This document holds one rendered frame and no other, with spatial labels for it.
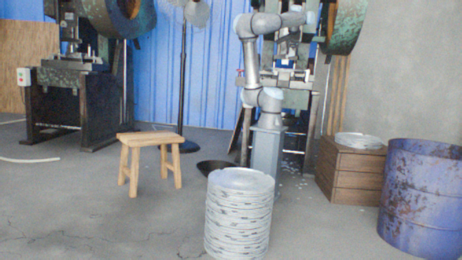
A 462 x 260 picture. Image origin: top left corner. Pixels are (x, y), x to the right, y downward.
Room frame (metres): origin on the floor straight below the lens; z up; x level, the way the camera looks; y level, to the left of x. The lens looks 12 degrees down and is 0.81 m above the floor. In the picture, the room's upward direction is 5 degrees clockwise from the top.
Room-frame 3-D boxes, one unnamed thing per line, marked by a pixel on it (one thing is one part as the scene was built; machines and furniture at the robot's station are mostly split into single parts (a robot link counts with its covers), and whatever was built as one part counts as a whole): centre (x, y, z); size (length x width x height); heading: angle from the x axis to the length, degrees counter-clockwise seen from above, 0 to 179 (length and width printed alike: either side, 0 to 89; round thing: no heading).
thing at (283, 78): (2.56, -0.35, 0.72); 0.25 x 0.14 x 0.14; 174
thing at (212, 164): (2.29, 0.10, 0.04); 0.30 x 0.30 x 0.07
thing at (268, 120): (1.95, -0.22, 0.50); 0.15 x 0.15 x 0.10
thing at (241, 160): (2.91, -0.12, 0.45); 0.92 x 0.12 x 0.90; 174
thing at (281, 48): (2.70, -0.36, 1.04); 0.17 x 0.15 x 0.30; 174
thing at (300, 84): (2.74, -0.37, 0.68); 0.45 x 0.30 x 0.06; 84
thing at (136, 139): (1.99, 0.50, 0.16); 0.34 x 0.24 x 0.34; 128
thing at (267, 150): (1.95, -0.22, 0.23); 0.19 x 0.19 x 0.45; 67
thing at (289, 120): (2.74, -0.37, 0.36); 0.34 x 0.34 x 0.10
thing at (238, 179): (1.37, -0.05, 0.32); 0.29 x 0.29 x 0.01
